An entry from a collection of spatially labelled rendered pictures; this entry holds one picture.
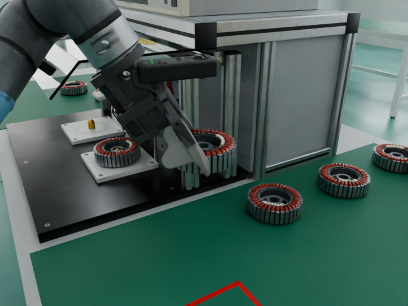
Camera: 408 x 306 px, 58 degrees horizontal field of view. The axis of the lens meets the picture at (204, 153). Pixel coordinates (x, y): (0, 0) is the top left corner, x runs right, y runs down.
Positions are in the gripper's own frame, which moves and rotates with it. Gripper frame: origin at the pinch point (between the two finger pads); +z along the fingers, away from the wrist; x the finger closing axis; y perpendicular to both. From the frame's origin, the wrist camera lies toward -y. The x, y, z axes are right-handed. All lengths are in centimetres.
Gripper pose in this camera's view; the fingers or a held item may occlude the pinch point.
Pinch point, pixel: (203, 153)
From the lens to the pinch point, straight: 60.3
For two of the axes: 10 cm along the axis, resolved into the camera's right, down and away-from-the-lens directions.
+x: 1.8, 4.3, -8.9
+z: 5.1, 7.3, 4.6
